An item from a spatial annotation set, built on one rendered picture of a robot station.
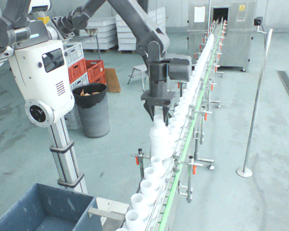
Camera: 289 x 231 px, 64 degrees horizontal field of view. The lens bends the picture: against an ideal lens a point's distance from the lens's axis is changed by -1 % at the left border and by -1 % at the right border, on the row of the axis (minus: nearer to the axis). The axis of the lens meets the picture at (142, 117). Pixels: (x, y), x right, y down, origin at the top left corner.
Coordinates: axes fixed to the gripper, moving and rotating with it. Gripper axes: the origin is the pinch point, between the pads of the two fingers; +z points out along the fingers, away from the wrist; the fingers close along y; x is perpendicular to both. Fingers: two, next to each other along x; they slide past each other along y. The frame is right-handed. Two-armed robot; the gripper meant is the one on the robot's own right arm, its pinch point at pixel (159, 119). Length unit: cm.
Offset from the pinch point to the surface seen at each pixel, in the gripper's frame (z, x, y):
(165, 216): 29.6, -14.3, 5.5
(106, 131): 124, 169, -122
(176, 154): 17.6, 5.3, 4.9
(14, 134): 132, 139, -255
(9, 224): 41, -27, -56
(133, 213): 13.8, -27.8, 0.1
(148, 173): 15.0, -10.4, -1.3
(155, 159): 14.1, -4.0, -0.6
